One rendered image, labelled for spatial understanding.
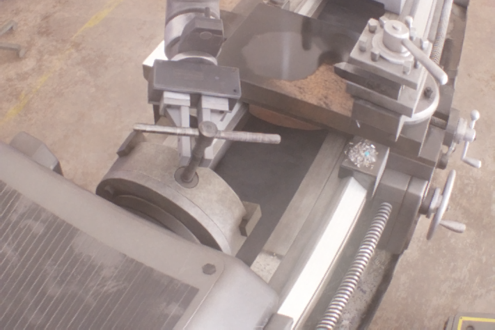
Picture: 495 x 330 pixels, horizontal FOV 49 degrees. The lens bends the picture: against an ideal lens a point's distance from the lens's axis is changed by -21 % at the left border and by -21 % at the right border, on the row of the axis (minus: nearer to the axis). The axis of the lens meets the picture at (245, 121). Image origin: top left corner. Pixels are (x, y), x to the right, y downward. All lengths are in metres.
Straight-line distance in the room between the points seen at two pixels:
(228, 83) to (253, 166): 0.67
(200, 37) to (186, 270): 0.38
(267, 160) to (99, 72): 1.58
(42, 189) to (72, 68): 2.36
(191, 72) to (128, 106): 1.90
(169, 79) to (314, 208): 0.57
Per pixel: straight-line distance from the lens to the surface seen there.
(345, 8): 2.19
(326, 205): 1.42
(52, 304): 0.71
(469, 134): 1.60
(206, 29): 0.95
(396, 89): 1.32
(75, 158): 2.70
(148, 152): 1.00
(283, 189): 1.59
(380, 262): 1.85
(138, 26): 3.33
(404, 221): 1.61
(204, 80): 0.97
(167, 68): 0.97
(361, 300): 1.77
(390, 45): 1.32
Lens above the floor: 1.94
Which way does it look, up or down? 45 degrees down
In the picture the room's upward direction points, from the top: 1 degrees clockwise
